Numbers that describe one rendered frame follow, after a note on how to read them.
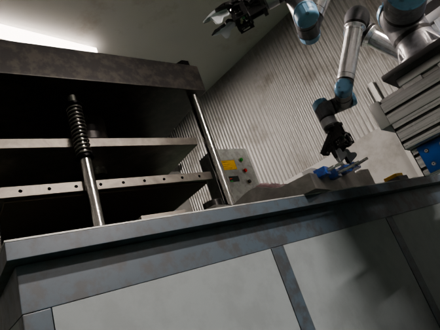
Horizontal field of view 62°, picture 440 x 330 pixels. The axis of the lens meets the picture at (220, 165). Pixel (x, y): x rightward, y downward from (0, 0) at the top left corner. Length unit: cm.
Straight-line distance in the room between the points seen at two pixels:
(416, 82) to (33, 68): 162
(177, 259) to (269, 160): 370
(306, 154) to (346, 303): 311
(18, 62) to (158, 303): 145
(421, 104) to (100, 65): 157
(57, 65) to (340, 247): 155
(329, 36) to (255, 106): 120
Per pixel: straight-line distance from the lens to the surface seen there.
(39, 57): 207
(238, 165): 242
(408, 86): 127
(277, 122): 449
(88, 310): 82
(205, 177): 214
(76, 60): 212
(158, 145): 214
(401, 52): 131
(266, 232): 109
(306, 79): 436
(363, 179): 163
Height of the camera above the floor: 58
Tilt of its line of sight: 19 degrees up
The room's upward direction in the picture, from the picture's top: 19 degrees counter-clockwise
